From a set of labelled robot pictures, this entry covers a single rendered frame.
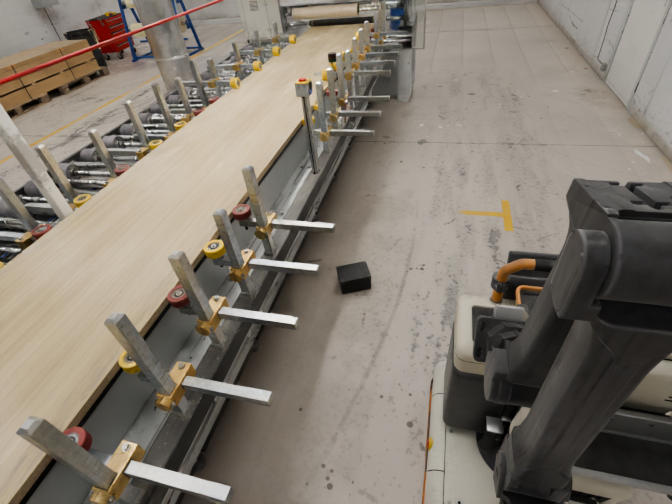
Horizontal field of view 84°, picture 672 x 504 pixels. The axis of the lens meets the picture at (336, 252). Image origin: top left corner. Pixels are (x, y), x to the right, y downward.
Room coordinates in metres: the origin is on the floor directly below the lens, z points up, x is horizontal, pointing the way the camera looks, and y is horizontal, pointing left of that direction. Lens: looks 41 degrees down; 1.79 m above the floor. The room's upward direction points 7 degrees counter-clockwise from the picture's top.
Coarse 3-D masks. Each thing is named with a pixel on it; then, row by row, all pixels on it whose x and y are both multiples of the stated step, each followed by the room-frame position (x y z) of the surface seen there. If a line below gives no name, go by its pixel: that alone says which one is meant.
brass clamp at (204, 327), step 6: (210, 300) 0.91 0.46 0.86; (222, 300) 0.91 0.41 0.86; (216, 306) 0.88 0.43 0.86; (222, 306) 0.89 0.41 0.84; (228, 306) 0.92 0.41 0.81; (216, 312) 0.86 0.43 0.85; (198, 318) 0.84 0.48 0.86; (210, 318) 0.83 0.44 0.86; (216, 318) 0.85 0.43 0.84; (198, 324) 0.81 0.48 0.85; (204, 324) 0.81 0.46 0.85; (210, 324) 0.81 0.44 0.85; (216, 324) 0.83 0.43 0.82; (198, 330) 0.81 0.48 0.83; (204, 330) 0.80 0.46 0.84; (210, 330) 0.80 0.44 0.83
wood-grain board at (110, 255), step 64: (320, 64) 3.55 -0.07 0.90; (192, 128) 2.42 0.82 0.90; (256, 128) 2.29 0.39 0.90; (128, 192) 1.68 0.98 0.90; (192, 192) 1.60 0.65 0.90; (64, 256) 1.22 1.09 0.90; (128, 256) 1.16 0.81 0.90; (192, 256) 1.11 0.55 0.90; (0, 320) 0.90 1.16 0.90; (64, 320) 0.86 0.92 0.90; (0, 384) 0.64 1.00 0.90; (64, 384) 0.62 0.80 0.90; (0, 448) 0.45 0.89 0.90
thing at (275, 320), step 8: (184, 312) 0.90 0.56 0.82; (192, 312) 0.89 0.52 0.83; (224, 312) 0.86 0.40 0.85; (232, 312) 0.85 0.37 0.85; (240, 312) 0.85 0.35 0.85; (248, 312) 0.85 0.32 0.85; (256, 312) 0.84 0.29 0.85; (240, 320) 0.83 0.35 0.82; (248, 320) 0.82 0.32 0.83; (256, 320) 0.81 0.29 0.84; (264, 320) 0.80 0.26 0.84; (272, 320) 0.80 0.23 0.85; (280, 320) 0.79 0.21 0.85; (288, 320) 0.79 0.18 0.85; (296, 320) 0.79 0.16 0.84; (288, 328) 0.78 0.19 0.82; (296, 328) 0.77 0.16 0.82
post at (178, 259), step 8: (176, 256) 0.83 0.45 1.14; (184, 256) 0.85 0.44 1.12; (176, 264) 0.83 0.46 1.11; (184, 264) 0.83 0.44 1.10; (176, 272) 0.83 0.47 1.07; (184, 272) 0.82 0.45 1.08; (192, 272) 0.85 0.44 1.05; (184, 280) 0.83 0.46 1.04; (192, 280) 0.84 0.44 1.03; (184, 288) 0.83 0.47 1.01; (192, 288) 0.82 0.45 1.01; (200, 288) 0.85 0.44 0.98; (192, 296) 0.83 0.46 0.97; (200, 296) 0.84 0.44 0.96; (192, 304) 0.83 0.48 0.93; (200, 304) 0.82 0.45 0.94; (208, 304) 0.85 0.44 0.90; (200, 312) 0.83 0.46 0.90; (208, 312) 0.84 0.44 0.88; (208, 320) 0.82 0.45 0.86; (216, 328) 0.84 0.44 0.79; (216, 336) 0.82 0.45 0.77; (224, 336) 0.85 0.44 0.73
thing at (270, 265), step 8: (224, 256) 1.15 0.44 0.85; (216, 264) 1.14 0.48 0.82; (224, 264) 1.13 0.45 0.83; (248, 264) 1.10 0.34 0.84; (256, 264) 1.08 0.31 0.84; (264, 264) 1.08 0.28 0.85; (272, 264) 1.07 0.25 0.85; (280, 264) 1.06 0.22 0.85; (288, 264) 1.06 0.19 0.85; (296, 264) 1.05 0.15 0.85; (304, 264) 1.05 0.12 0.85; (312, 264) 1.04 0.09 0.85; (288, 272) 1.04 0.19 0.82; (296, 272) 1.03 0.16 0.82; (304, 272) 1.02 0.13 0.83; (312, 272) 1.01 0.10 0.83
